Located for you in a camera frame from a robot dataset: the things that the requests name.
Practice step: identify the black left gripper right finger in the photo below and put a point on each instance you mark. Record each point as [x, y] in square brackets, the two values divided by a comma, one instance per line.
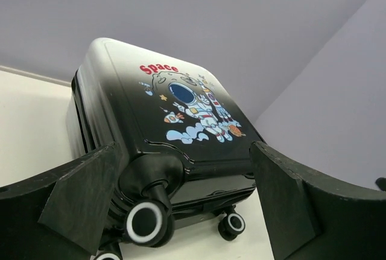
[311, 215]

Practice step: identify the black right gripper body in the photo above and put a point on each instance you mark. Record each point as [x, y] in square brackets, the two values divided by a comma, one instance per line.
[381, 183]

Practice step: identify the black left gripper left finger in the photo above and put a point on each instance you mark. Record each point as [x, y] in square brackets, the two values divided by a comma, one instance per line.
[61, 213]

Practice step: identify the black hard-shell suitcase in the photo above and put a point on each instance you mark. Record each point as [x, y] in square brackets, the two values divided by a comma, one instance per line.
[184, 143]

